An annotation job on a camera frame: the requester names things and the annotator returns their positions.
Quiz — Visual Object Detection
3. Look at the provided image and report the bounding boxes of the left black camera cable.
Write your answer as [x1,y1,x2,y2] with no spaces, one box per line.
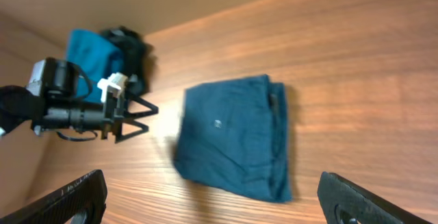
[55,130,99,142]

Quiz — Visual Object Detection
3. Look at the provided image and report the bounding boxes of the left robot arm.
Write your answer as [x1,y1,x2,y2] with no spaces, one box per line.
[1,86,159,143]

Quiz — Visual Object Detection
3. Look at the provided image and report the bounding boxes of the dark navy blue shorts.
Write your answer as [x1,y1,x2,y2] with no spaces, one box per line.
[173,75,292,203]

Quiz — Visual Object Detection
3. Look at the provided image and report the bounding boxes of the black folded garment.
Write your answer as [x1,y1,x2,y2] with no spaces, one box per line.
[99,26,149,96]

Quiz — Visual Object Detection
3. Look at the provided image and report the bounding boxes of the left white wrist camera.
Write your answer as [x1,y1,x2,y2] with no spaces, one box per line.
[25,57,129,104]

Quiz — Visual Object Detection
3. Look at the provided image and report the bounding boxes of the folded blue button shirt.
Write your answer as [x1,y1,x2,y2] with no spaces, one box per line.
[66,29,124,103]

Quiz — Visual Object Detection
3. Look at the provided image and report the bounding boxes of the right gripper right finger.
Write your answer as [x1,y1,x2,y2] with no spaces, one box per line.
[318,171,427,224]

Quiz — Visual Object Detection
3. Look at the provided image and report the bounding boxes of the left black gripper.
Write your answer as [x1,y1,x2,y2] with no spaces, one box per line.
[31,92,159,144]

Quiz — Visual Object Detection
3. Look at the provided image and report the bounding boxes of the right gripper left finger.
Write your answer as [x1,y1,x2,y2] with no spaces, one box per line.
[1,169,107,224]

